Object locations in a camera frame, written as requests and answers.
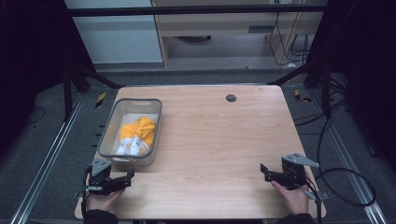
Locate person's left hand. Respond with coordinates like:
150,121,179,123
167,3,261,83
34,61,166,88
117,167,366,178
86,188,126,213

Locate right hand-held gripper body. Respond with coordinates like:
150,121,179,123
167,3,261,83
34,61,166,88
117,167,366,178
280,151,330,202

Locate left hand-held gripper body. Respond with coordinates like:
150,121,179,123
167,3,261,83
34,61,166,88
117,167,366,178
72,158,115,197

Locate person's right hand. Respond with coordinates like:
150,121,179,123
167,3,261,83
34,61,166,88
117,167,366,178
270,180,312,217

